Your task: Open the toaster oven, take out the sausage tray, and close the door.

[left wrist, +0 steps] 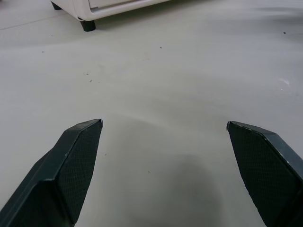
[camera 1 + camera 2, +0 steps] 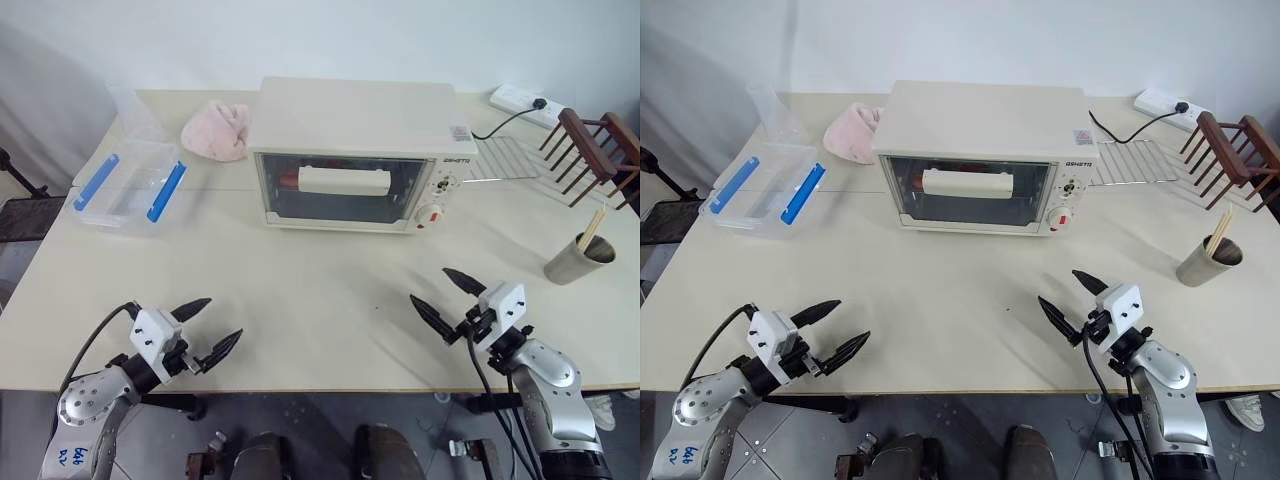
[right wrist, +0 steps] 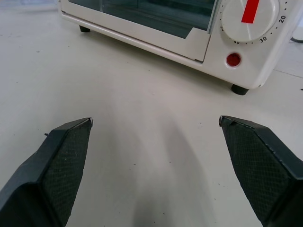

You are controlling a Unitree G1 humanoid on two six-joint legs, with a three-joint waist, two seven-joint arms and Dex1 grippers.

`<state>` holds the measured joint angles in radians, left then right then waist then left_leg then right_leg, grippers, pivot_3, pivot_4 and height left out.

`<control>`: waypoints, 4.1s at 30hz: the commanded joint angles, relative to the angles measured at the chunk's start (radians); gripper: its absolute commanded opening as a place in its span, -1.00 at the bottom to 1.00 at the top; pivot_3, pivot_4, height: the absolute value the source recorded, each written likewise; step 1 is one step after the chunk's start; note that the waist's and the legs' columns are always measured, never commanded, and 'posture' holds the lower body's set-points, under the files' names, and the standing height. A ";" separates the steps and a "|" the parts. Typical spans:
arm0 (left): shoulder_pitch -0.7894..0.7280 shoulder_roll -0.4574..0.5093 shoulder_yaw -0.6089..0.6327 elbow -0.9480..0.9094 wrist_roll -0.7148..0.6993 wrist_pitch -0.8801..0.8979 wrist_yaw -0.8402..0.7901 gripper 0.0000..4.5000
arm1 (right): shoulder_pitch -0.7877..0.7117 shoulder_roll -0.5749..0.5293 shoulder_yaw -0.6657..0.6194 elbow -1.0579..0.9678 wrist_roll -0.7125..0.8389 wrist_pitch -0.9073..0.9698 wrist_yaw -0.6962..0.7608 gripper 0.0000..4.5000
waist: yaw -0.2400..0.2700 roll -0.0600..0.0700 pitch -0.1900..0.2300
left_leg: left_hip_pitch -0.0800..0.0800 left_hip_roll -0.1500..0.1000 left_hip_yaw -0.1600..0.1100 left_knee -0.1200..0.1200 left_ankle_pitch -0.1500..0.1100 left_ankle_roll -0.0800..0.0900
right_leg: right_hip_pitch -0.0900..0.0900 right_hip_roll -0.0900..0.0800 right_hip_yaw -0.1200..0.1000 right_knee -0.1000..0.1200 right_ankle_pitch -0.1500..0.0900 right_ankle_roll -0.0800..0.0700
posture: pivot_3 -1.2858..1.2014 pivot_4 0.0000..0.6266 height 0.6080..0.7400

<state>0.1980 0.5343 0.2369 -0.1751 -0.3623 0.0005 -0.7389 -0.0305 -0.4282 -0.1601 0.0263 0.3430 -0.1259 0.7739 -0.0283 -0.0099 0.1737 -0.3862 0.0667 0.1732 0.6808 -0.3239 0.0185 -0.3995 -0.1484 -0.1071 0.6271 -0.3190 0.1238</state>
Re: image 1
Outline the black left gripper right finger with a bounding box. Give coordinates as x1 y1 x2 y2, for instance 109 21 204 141
226 121 303 227

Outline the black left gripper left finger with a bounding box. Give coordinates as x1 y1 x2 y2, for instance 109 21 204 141
0 118 104 227

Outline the white appliance with black feet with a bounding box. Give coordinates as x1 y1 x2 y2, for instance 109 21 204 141
50 0 173 32

